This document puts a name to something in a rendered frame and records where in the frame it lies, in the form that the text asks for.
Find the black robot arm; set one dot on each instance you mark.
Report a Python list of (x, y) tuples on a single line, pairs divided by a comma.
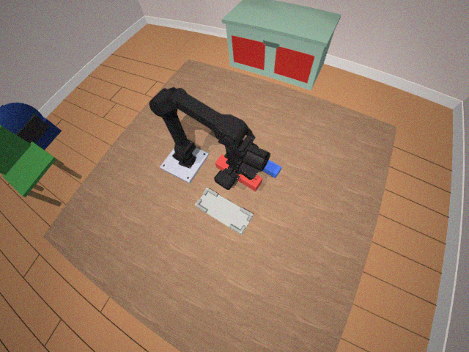
[(228, 129)]

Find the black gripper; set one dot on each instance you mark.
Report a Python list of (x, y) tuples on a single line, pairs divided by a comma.
[(228, 177)]

